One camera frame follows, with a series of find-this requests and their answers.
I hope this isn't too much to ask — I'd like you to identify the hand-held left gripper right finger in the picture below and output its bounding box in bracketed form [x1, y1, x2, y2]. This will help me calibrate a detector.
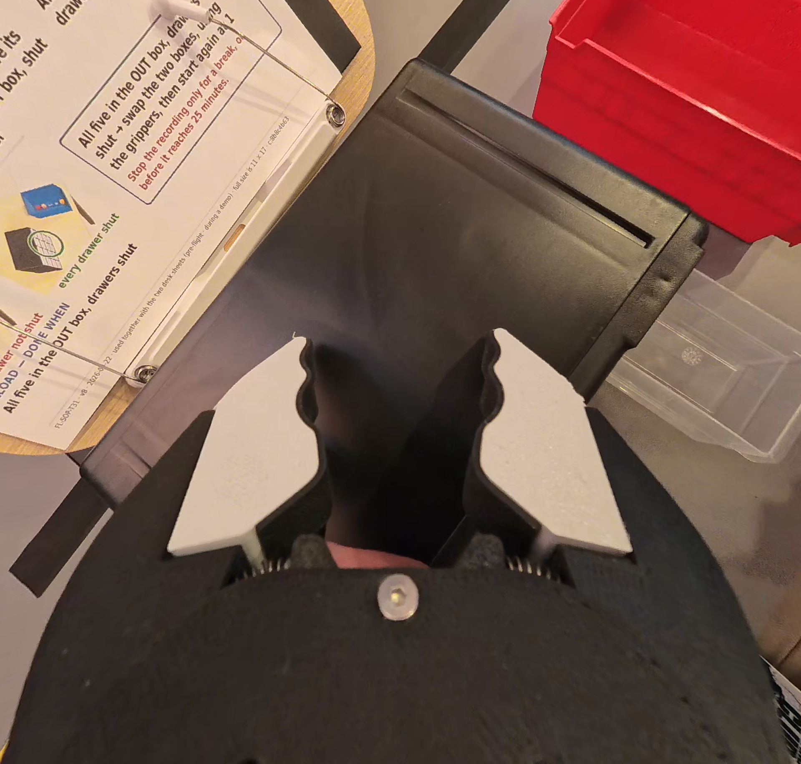
[466, 328, 634, 574]

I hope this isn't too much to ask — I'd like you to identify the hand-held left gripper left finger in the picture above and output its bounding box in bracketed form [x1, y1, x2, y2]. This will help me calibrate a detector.
[166, 335, 332, 574]

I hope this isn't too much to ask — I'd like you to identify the clear plastic drawer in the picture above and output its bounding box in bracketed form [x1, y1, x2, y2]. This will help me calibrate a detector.
[604, 269, 801, 463]

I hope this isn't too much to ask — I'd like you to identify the black drawer cabinet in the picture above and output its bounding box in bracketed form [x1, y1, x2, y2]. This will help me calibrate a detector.
[80, 58, 709, 558]

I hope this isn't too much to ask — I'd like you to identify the black tape strip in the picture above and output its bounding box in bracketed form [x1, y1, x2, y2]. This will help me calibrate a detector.
[9, 485, 116, 597]
[418, 0, 547, 75]

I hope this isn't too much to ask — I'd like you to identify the white sheet holder ledge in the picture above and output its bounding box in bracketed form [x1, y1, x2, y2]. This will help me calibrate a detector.
[134, 113, 348, 390]

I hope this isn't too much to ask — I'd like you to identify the printed instruction sheet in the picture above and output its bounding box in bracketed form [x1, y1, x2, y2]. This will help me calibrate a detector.
[0, 0, 344, 449]

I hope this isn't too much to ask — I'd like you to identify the red plastic bin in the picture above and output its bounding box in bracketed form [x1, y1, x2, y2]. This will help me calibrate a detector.
[532, 0, 801, 247]

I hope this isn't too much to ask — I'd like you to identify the instruction sheet on clipboard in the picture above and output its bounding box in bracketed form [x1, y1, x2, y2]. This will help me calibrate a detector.
[0, 0, 376, 458]

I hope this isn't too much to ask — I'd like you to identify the black backing strip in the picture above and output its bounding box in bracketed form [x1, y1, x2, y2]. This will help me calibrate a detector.
[250, 0, 365, 72]

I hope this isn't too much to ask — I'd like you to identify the white plastic peg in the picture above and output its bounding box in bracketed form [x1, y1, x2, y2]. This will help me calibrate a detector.
[143, 0, 207, 22]

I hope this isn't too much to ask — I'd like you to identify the thin metal wire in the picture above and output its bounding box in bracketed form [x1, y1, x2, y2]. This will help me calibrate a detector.
[0, 320, 157, 385]
[203, 15, 348, 128]

